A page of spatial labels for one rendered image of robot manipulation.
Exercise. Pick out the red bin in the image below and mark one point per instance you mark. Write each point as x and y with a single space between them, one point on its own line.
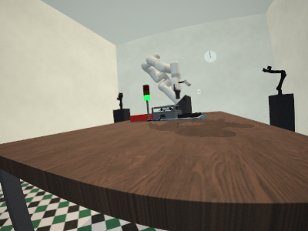
136 118

